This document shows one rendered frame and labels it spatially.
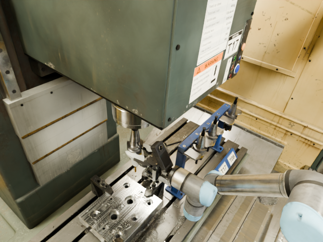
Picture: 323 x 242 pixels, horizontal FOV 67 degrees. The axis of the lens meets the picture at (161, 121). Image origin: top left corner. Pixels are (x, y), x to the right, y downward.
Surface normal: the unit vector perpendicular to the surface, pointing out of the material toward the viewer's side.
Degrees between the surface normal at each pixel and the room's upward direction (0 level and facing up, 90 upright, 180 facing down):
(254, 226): 8
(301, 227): 88
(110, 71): 90
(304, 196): 32
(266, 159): 24
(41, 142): 90
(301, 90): 89
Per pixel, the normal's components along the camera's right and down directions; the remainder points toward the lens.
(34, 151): 0.80, 0.41
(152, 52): -0.61, 0.45
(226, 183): -0.76, -0.29
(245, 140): -0.18, -0.54
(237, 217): 0.15, -0.84
